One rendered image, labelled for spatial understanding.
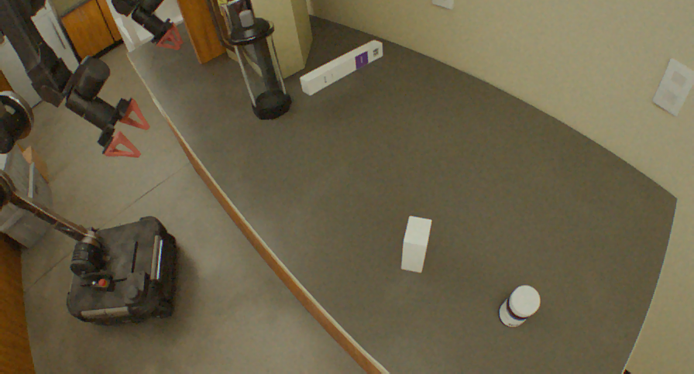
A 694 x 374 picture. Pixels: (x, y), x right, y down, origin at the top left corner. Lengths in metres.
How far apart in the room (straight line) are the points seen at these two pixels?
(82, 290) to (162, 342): 0.51
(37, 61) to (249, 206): 0.53
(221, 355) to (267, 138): 1.10
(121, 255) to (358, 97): 1.40
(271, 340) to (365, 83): 1.14
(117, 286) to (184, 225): 0.58
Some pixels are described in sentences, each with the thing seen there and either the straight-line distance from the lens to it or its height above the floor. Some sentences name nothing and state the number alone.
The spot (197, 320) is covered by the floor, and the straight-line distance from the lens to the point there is 1.73.
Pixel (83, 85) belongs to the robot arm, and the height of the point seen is 1.23.
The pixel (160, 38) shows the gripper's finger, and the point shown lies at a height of 1.11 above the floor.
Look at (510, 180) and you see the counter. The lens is 0.70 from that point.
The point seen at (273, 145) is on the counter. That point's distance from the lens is 0.77.
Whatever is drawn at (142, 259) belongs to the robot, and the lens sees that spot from 1.75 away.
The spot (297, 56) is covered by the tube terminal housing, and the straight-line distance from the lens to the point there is 1.00.
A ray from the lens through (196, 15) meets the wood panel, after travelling 1.22.
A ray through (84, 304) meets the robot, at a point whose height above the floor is 0.24.
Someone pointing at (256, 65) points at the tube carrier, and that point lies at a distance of 0.77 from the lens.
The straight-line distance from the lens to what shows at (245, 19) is 0.76.
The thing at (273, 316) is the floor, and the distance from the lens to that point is 1.58.
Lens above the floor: 1.44
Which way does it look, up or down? 49 degrees down
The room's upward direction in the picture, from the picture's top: 9 degrees counter-clockwise
